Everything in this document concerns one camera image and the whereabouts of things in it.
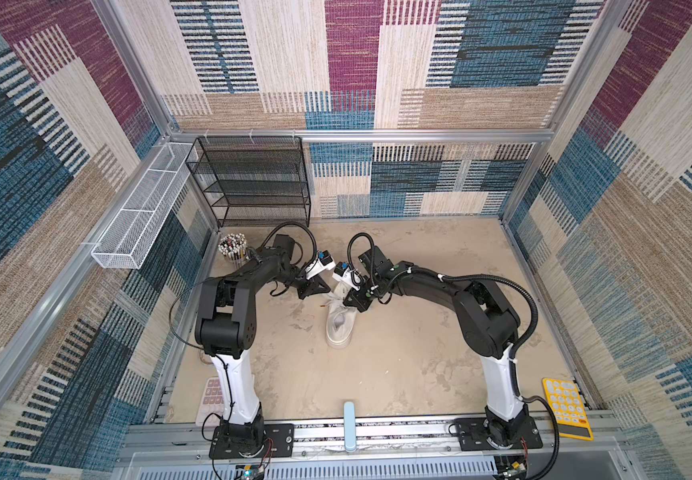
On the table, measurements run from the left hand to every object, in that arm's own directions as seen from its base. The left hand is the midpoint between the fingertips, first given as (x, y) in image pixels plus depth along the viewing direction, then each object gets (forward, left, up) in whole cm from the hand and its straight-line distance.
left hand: (325, 284), depth 94 cm
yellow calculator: (-33, -63, -6) cm, 71 cm away
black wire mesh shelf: (+39, +27, +14) cm, 49 cm away
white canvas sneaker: (-11, -5, -2) cm, 12 cm away
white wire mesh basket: (+13, +60, +10) cm, 62 cm away
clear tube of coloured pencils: (+6, +26, +11) cm, 29 cm away
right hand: (-5, -7, -3) cm, 10 cm away
